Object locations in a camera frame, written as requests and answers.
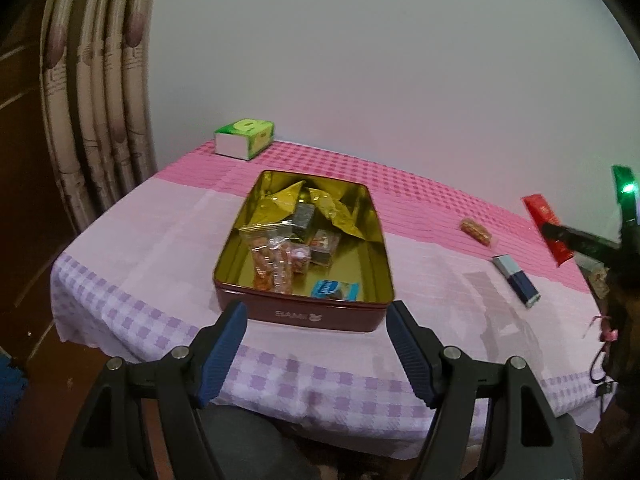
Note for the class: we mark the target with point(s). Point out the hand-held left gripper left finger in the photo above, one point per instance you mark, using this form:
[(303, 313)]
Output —
[(222, 355)]

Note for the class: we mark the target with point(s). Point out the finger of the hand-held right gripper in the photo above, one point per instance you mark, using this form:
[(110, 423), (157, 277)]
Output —
[(580, 241)]

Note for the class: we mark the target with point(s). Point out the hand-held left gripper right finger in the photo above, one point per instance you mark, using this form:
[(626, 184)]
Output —
[(410, 350)]

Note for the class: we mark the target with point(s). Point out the red snack packet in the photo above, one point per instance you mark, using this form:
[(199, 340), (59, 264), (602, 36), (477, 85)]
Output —
[(542, 215)]

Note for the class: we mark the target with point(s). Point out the red tin box gold inside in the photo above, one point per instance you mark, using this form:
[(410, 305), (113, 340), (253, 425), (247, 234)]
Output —
[(360, 270)]

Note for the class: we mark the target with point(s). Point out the clear packet of brown snacks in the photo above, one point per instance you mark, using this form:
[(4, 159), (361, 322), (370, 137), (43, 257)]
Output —
[(272, 270)]

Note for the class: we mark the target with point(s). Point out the light blue snack packet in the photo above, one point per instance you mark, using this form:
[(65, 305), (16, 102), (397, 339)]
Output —
[(330, 289)]

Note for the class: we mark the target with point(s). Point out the pink snack packet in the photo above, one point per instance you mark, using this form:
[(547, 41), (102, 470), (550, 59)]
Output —
[(300, 257)]

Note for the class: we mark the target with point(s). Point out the red label snack block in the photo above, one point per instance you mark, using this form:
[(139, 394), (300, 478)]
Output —
[(322, 245)]

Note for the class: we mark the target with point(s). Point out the yellow snack packet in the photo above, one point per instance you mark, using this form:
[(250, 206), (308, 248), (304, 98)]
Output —
[(295, 200), (345, 215)]

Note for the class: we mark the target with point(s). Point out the grey speckled snack block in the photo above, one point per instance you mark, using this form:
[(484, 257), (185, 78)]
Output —
[(303, 217)]

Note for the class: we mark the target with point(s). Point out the pink ribbon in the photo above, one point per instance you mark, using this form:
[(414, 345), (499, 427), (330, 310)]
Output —
[(609, 334)]

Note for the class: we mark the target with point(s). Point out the pink checked tablecloth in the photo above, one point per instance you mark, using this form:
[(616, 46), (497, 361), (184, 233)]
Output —
[(450, 310)]

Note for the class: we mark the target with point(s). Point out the dark blue white snack packet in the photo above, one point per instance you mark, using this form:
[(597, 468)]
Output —
[(517, 282)]

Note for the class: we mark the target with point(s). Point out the brown snack bar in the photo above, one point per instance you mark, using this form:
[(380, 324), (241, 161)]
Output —
[(475, 231)]

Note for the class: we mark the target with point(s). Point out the person's dark trousers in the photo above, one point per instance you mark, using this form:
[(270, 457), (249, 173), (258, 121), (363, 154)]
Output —
[(300, 445)]

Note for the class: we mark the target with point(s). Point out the blue cloth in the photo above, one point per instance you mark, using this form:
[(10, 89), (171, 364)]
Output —
[(10, 390)]

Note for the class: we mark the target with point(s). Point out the green tissue box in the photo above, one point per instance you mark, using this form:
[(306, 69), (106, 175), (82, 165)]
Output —
[(245, 135)]

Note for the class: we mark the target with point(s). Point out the beige patterned curtain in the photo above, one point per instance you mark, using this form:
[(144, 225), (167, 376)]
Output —
[(100, 85)]

